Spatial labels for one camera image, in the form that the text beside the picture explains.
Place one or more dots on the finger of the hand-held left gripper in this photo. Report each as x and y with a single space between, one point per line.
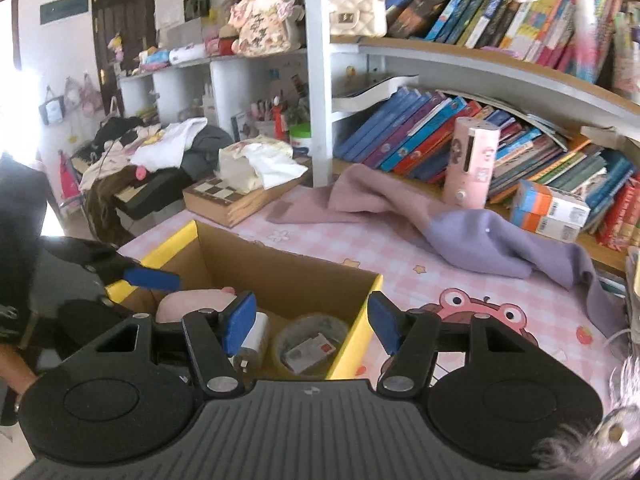
150 279
90 317

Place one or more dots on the yellow tape roll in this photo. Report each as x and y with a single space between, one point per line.
320 327

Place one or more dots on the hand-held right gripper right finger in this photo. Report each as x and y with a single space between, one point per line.
384 322

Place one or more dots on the dark wooden door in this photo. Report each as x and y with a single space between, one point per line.
125 35

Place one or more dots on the cream quilted handbag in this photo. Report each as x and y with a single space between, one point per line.
357 12

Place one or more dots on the pink pig doll with sign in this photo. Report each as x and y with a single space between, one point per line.
262 20

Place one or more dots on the olive brown garment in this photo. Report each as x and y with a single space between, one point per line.
105 210

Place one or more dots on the pink plush pig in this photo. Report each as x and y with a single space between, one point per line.
190 305

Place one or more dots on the black picture frame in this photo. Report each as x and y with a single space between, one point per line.
196 7

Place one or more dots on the white charger with printed label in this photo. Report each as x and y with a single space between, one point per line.
310 352

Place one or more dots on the green lid jar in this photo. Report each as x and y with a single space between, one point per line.
301 140

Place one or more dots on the blue tissue pack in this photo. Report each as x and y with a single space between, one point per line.
155 60

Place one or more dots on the green wall sign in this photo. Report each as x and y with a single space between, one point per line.
64 9

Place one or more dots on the purple cloth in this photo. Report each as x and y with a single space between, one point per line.
465 240

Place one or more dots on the orange and white box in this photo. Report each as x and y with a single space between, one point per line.
555 202
542 230

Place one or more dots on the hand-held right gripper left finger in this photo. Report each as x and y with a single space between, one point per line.
240 325

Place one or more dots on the wooden chess box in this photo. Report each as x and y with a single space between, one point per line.
230 205

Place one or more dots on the white wall charger with prongs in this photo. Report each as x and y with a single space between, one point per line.
257 340

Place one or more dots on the yellow cardboard box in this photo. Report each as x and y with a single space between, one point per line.
280 280

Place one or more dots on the open white book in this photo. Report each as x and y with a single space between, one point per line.
370 91

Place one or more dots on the row of blue books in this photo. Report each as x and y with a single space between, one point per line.
400 135

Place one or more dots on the black bench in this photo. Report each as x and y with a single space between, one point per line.
155 192

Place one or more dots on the white wipes pack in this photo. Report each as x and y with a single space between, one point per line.
189 54

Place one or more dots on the person's left forearm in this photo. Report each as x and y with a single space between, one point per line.
15 370

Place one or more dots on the red round container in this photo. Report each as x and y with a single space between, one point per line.
229 42

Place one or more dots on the dark grey garment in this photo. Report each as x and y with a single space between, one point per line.
207 152

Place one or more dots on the hanging wall bags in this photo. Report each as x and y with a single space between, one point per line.
75 97

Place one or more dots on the row of red books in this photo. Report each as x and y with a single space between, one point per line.
622 215

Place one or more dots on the pink checked printed tablecloth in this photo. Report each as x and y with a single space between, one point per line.
390 255

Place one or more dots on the white bookshelf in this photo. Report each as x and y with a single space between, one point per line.
317 85

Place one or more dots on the row of colourful shelf books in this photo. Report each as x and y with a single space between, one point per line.
475 0

